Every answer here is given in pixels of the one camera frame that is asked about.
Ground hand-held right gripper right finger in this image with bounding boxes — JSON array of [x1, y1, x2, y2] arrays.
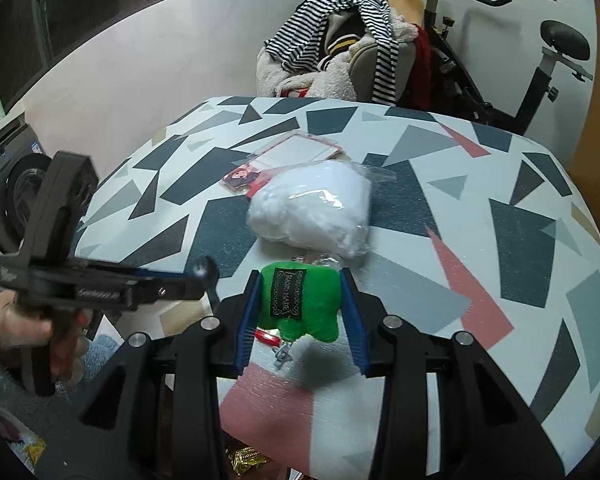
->
[[339, 267, 566, 480]]

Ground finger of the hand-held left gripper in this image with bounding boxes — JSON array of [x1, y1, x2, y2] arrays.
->
[[192, 256, 220, 307], [80, 270, 206, 313]]

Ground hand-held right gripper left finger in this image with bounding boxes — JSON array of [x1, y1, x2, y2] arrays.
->
[[42, 269, 263, 480]]

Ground green plush keychain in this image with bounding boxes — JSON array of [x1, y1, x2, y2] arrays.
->
[[252, 260, 343, 368]]

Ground gold foil packet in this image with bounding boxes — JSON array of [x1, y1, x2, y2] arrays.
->
[[227, 444, 271, 476]]

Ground person's left hand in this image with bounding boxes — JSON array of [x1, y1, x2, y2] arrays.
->
[[0, 291, 94, 382]]

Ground washing machine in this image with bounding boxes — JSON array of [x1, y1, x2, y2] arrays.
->
[[0, 105, 88, 256]]

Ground red photo card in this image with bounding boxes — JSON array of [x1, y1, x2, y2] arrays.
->
[[220, 167, 266, 198]]

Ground white cotton bag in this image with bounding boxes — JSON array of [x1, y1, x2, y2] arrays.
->
[[247, 160, 396, 261]]

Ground clear card holder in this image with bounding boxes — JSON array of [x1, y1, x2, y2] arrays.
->
[[247, 130, 346, 171]]

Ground white fleece garment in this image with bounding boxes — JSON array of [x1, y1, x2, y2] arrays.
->
[[255, 20, 421, 101]]

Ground pink printed pants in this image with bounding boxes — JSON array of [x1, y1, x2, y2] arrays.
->
[[0, 400, 48, 468]]

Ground striped shirt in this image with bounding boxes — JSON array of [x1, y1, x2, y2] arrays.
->
[[265, 0, 403, 106]]

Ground red garment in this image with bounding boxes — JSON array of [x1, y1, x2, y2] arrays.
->
[[410, 22, 433, 106]]

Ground black jacket with yellow stripes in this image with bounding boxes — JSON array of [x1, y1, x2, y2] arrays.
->
[[320, 10, 376, 68]]

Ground black exercise bike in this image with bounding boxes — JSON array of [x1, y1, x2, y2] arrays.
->
[[390, 0, 596, 136]]

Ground wooden chair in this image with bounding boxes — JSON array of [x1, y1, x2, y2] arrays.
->
[[257, 0, 431, 106]]

